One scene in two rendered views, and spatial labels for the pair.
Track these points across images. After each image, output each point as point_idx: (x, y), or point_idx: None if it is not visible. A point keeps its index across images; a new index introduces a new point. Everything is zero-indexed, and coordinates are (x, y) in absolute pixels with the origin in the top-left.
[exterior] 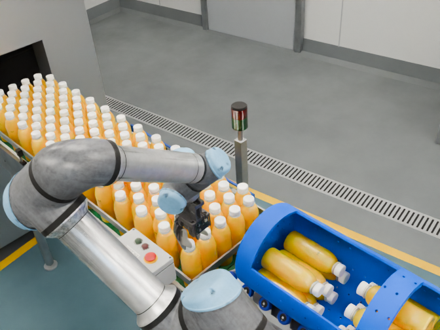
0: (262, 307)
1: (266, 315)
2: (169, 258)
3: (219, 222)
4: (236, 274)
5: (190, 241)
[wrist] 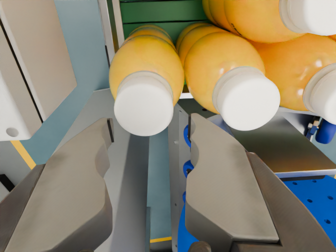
0: (184, 198)
1: (184, 191)
2: (10, 137)
3: (331, 116)
4: (177, 234)
5: (158, 111)
